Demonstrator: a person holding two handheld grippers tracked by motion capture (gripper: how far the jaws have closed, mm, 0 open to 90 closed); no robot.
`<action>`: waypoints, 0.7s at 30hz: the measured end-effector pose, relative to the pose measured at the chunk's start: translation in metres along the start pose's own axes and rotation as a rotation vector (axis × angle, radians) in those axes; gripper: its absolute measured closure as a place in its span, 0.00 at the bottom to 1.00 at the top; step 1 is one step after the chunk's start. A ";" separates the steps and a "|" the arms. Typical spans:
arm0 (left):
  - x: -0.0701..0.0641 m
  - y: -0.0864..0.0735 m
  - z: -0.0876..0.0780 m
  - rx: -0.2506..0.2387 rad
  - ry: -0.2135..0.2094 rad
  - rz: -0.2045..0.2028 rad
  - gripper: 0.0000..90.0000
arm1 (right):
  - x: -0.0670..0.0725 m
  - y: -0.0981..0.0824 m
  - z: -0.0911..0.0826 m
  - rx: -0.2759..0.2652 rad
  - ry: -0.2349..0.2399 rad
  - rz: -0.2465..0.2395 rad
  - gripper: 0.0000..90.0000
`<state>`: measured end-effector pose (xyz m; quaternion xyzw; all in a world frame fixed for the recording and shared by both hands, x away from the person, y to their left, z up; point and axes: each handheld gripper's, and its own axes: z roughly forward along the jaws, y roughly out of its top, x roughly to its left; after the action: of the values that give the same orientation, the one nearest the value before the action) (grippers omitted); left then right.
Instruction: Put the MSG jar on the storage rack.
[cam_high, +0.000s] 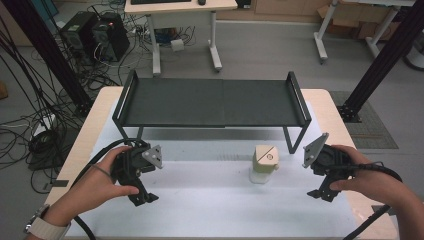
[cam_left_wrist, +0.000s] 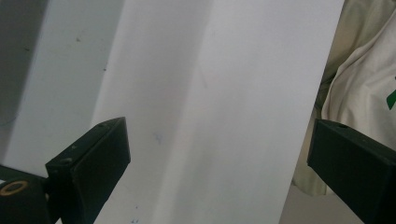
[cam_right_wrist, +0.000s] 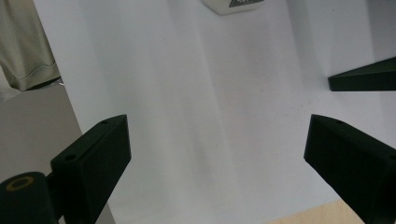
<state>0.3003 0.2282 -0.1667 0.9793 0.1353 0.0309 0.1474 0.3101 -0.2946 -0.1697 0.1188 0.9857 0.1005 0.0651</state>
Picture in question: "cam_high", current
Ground white foam mat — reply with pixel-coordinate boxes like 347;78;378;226
66;99;361;238

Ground person's left hand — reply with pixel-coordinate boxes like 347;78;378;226
46;145;140;228

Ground black computer tower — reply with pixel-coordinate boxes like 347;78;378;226
59;10;100;64
91;11;131;63

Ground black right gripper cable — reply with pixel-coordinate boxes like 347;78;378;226
342;161;404;240

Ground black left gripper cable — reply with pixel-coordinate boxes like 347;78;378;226
70;138;150;240

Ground person's right hand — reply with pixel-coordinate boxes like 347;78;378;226
328;144;409;209

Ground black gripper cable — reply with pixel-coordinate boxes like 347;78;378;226
70;138;150;240
342;161;404;240

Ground tangle of black floor cables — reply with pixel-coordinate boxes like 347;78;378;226
0;13;134;194

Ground brown cardboard boxes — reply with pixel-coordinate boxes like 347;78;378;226
316;3;401;41

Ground white-legged wooden desk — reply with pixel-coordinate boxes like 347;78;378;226
313;0;418;65
123;0;238;78

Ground black keyboard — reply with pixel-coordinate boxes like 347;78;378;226
130;0;193;6

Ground white power strip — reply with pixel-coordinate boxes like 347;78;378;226
31;113;57;138

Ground grey floor mat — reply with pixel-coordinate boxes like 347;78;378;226
329;90;400;150

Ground black aluminium frame post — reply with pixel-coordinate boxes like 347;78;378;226
336;0;424;124
1;0;95;118

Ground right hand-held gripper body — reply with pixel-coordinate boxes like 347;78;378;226
302;132;355;194

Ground black metal shelf rack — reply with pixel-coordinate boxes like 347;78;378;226
111;70;313;155

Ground silver wristwatch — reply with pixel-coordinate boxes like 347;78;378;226
23;203;51;235

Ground grey hair tie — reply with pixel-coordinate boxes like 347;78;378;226
90;163;112;178

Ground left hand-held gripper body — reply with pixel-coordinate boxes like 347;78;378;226
110;141;164;198

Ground beige cube-shaped container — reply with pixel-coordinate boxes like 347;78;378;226
248;144;280;185

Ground white power adapter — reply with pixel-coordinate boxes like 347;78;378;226
170;38;185;52

